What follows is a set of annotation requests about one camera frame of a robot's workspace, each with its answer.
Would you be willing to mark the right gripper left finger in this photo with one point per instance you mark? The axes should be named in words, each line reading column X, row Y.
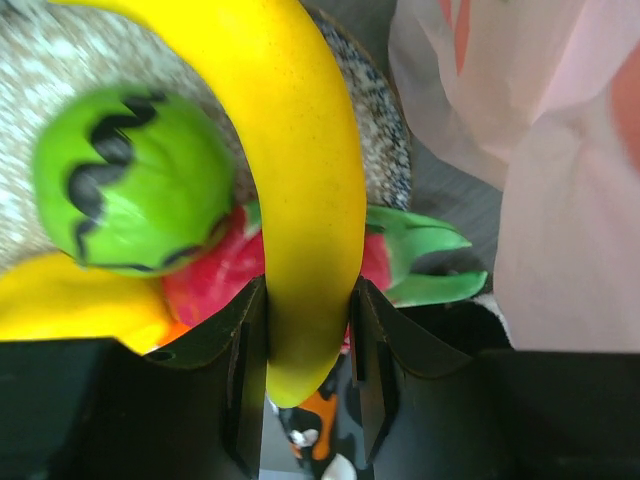
column 93, row 409

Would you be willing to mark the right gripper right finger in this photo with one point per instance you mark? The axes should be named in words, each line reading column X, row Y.
column 430, row 411

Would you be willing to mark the fake yellow mango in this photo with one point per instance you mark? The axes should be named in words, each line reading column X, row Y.
column 49, row 297

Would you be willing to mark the fake orange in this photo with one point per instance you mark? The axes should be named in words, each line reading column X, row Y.
column 174, row 332

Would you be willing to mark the fake red fruit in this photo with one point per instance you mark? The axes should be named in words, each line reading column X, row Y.
column 394, row 240

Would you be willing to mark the fake green apple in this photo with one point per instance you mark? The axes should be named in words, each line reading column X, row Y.
column 133, row 180

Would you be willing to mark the pink plastic bag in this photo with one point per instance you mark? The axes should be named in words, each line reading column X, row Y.
column 541, row 100

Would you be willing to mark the fake banana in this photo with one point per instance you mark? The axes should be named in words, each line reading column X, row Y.
column 278, row 82

